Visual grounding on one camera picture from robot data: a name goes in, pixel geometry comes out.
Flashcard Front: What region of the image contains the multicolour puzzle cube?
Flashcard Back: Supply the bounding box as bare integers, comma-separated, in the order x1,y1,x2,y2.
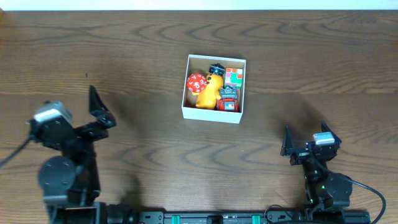
224,67,243,89

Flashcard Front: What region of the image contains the red grey toy fire truck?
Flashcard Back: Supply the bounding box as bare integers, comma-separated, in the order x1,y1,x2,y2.
216,86,239,112

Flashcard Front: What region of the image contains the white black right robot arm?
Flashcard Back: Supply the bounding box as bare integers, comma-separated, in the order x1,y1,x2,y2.
280,121,353,210

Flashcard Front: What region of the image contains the orange toy dinosaur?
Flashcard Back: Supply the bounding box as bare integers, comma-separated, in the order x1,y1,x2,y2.
195,73,223,110

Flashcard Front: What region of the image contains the small black round cap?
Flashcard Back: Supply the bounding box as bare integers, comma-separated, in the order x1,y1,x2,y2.
209,63,225,76

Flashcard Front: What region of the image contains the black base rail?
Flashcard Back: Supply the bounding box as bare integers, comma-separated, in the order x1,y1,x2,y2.
107,204,371,224

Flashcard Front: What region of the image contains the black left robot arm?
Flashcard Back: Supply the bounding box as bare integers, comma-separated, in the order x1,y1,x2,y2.
29,86,116,223

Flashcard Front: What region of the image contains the red ball with white letters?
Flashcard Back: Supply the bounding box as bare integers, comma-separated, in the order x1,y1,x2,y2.
186,73,206,95

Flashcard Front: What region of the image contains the open cardboard box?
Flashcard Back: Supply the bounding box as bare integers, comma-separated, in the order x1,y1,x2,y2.
181,54,246,124

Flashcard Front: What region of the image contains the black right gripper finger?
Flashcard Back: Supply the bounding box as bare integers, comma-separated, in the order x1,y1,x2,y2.
321,121,342,144
280,125,294,156

